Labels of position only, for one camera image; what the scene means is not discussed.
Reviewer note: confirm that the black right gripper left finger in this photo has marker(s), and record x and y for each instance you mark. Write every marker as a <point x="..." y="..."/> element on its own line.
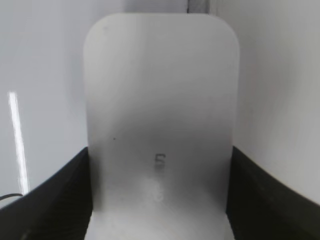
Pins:
<point x="58" y="209"/>

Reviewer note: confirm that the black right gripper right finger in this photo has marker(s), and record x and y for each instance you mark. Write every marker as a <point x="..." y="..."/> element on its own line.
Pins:
<point x="259" y="207"/>

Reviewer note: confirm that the white rectangular board eraser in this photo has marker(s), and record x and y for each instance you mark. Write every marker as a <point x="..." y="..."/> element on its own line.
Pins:
<point x="161" y="96"/>

